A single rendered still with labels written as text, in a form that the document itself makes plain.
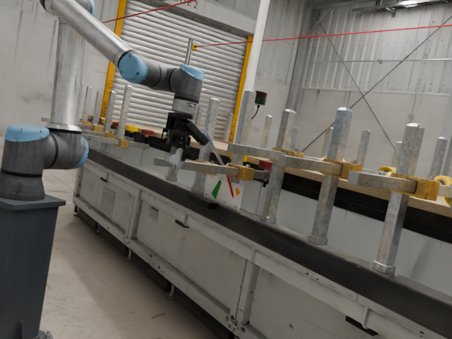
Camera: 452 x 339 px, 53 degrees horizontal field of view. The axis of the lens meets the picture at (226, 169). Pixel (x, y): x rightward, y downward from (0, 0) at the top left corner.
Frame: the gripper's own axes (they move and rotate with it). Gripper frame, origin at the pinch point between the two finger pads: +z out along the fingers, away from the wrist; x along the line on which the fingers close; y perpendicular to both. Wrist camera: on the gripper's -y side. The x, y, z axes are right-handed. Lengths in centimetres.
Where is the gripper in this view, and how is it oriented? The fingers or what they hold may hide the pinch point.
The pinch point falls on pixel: (177, 169)
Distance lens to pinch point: 165.8
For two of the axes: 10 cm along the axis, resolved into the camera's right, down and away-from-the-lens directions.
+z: -2.1, 9.8, 0.7
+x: 5.6, 1.8, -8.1
